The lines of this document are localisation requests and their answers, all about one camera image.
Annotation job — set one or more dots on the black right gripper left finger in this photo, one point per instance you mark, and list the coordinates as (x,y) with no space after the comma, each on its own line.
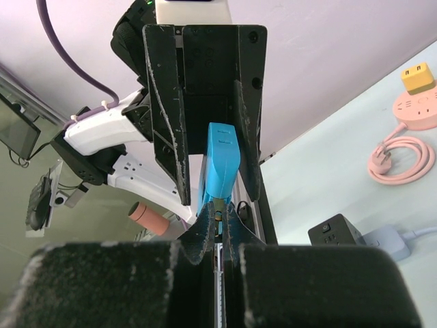
(119,284)

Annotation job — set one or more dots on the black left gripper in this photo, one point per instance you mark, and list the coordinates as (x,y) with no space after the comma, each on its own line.
(200,74)

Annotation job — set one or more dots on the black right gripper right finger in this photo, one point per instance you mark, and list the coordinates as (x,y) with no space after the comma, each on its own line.
(310,286)

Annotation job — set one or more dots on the blue plug adapter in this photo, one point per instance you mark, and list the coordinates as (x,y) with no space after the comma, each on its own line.
(220,165)

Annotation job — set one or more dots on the black cube socket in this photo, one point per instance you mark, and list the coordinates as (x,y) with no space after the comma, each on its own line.
(337,230)

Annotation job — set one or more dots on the light blue power strip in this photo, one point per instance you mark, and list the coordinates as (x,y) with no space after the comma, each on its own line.
(388,239)

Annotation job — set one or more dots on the yellow small plug adapter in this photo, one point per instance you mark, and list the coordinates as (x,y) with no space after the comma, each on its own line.
(418,78)

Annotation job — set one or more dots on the pink round power strip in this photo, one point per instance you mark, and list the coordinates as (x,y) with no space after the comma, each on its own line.
(417,112)

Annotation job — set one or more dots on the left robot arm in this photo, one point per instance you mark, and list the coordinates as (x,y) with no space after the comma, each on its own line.
(113,144)

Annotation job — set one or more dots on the pink cylindrical roll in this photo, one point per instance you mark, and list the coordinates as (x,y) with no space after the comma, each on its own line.
(148,218)

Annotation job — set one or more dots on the black monitor screen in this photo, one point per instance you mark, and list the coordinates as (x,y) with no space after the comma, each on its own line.
(18,132)

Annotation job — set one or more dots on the aluminium frame rail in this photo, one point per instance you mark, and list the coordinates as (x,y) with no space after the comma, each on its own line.
(256,216)

